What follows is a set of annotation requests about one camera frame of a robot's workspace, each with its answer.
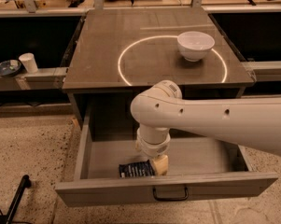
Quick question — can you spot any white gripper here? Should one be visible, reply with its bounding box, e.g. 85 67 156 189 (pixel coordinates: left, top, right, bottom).
134 125 171 175

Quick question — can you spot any dark blue rxbar wrapper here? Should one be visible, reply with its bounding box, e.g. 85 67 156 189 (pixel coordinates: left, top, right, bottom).
119 161 155 178

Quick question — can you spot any grey top drawer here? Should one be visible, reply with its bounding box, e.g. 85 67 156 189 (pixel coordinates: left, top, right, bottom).
54 91 279 208

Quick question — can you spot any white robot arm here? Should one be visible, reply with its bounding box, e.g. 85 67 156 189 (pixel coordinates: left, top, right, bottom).
130 80 281 175

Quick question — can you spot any grey cabinet with counter top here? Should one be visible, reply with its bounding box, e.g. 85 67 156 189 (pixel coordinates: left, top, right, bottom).
62 7 256 129

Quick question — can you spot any white ceramic bowl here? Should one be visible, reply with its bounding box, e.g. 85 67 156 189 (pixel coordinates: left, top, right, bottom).
177 31 215 62

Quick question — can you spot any grey side shelf ledge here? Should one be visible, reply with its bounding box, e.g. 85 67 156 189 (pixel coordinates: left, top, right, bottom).
0 67 68 91

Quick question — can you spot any black pole on floor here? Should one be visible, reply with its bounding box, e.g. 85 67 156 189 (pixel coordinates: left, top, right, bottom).
0 175 32 224

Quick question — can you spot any white paper cup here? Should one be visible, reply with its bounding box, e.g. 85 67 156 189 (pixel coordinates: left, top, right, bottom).
19 53 38 73

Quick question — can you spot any dark blue plate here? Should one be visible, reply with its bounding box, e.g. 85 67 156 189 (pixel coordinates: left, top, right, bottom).
0 60 21 77

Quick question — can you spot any black drawer handle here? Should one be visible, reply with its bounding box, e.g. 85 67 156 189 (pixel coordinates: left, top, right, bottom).
152 188 189 202

